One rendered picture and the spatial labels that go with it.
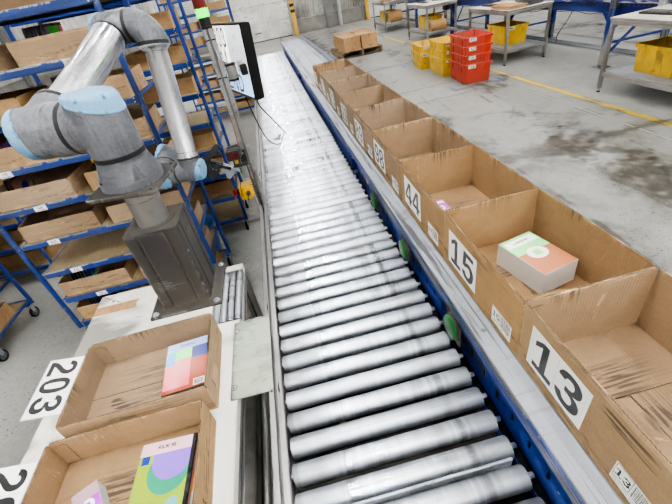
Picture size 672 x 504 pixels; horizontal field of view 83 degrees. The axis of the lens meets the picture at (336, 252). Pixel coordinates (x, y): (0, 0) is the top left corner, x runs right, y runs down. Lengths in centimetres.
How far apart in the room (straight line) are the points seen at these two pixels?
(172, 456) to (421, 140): 155
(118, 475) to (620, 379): 114
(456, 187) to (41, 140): 137
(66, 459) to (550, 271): 130
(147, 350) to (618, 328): 131
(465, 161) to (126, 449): 141
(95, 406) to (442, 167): 138
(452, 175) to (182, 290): 110
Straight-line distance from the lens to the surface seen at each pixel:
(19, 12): 221
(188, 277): 144
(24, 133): 139
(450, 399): 104
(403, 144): 186
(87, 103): 125
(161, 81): 177
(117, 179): 129
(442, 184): 155
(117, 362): 145
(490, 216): 120
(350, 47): 1028
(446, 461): 97
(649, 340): 108
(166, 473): 106
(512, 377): 92
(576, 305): 94
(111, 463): 121
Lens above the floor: 163
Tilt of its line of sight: 35 degrees down
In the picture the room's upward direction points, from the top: 12 degrees counter-clockwise
